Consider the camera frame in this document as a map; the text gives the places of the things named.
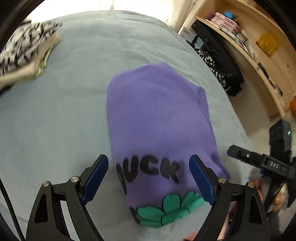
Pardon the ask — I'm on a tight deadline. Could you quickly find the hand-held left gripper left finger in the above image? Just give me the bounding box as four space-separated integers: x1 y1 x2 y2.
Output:
26 154 109 241

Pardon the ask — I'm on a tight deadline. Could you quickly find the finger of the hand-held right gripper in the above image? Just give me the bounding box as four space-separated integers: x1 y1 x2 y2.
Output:
227 145 264 173

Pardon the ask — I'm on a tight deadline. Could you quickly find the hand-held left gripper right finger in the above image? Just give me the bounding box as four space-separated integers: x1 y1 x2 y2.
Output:
188 155 271 241

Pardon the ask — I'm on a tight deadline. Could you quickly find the purple zip hoodie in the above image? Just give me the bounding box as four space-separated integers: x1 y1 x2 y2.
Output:
106 62 232 229

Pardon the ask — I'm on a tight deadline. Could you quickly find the black cloth with white pattern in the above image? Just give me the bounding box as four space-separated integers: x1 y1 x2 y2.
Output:
196 49 232 92

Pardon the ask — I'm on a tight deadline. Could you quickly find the long black bag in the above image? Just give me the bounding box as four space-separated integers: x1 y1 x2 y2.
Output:
191 20 245 97

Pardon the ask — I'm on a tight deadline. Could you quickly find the stack of papers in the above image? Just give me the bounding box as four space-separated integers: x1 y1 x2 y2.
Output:
240 29 258 59

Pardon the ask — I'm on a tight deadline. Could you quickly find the yellow cloth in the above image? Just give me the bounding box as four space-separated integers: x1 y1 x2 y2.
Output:
256 32 281 57

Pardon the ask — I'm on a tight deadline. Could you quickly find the small colourful box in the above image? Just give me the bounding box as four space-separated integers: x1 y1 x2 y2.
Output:
236 32 249 44

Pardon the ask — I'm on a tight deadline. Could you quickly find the pale green folded garment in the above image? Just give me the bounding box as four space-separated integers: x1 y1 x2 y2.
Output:
35 47 53 77

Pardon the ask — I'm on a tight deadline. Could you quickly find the cream folded garment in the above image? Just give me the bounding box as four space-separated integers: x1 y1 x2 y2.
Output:
0 35 62 90

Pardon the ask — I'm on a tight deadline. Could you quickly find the stack of pink boxes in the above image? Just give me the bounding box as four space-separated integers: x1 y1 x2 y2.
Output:
206 11 241 36

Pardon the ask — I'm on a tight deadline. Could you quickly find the white cardboard box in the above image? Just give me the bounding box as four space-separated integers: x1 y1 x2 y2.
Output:
180 26 205 49

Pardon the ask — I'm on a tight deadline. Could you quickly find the wooden shelf unit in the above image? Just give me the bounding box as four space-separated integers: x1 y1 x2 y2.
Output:
179 0 296 119

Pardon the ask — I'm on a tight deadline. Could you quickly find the black and white printed garment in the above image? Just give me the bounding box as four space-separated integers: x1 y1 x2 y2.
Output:
0 20 63 75

